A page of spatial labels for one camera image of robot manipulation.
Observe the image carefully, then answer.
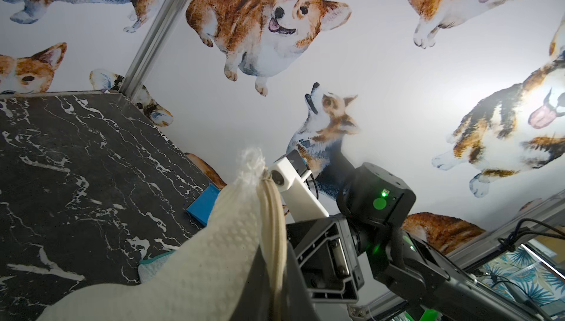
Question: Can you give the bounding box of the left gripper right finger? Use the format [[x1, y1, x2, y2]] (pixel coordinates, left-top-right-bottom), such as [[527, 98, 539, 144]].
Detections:
[[282, 242, 319, 321]]

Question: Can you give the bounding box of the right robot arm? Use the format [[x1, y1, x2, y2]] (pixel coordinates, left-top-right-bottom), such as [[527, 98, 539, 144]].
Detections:
[[274, 162, 544, 320]]

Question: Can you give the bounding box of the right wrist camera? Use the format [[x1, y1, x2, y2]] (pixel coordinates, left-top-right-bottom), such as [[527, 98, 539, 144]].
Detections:
[[269, 150, 330, 222]]

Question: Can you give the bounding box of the cream mesh laundry bag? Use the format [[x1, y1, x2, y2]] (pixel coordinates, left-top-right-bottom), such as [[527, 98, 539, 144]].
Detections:
[[41, 148, 288, 320]]

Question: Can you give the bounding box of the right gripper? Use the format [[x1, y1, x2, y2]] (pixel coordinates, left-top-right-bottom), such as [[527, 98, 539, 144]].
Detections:
[[286, 214, 364, 303]]

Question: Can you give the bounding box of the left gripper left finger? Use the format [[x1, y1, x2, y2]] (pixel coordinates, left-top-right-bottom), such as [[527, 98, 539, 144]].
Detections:
[[229, 248, 272, 321]]

